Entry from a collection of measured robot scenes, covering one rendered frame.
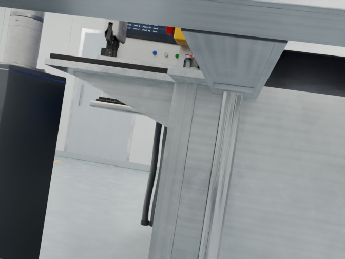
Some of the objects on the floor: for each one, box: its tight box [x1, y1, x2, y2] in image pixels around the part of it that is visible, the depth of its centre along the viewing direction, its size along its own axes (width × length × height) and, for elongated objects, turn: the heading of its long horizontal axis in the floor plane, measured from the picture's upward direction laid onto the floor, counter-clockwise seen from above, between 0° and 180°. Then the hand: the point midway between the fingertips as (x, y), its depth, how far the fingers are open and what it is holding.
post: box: [148, 45, 198, 259], centre depth 122 cm, size 6×6×210 cm
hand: (110, 56), depth 135 cm, fingers closed
